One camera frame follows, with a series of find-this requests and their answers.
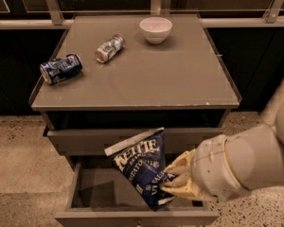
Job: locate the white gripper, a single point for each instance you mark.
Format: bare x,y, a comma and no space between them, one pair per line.
210,167

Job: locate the blue chip bag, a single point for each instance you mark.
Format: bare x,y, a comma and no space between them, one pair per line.
141,159

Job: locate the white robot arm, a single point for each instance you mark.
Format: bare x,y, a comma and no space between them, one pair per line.
257,155

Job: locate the grey open middle drawer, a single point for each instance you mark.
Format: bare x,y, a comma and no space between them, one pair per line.
102,197

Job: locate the grey top drawer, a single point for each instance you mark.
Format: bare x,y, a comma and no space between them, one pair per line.
94,142

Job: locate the grey drawer cabinet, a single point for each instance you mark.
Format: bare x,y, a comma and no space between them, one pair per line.
179,83

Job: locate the white pillar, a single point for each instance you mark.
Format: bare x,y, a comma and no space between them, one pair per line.
270,110

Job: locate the silver soda can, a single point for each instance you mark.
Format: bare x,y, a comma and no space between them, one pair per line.
108,49

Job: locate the white ceramic bowl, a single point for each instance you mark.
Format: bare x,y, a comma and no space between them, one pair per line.
155,29

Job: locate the blue soda can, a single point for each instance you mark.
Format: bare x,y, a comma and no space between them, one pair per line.
59,69

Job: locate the metal window railing frame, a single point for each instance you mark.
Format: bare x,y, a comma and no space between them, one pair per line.
61,14

